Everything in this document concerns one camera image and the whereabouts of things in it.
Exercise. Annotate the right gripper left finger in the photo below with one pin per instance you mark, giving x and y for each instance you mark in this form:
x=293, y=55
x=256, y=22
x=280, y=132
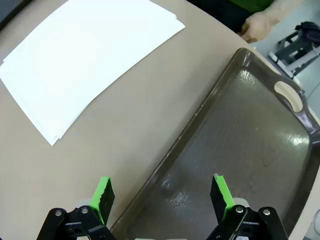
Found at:
x=100, y=197

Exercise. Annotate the white A4 paper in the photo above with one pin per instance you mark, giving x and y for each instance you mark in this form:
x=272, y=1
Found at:
x=87, y=62

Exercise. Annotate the person in green t-shirt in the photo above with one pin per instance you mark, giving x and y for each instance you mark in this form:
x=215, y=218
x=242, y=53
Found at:
x=217, y=12

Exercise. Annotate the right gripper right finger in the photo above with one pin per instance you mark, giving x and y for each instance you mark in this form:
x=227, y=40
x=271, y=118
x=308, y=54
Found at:
x=221, y=197

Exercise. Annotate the person's left forearm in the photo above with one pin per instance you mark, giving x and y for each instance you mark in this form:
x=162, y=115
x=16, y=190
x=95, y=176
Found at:
x=275, y=11

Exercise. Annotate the person's left hand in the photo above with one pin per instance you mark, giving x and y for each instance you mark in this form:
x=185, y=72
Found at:
x=257, y=26

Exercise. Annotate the black step stool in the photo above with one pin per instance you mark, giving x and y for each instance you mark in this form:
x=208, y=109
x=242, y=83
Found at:
x=287, y=57

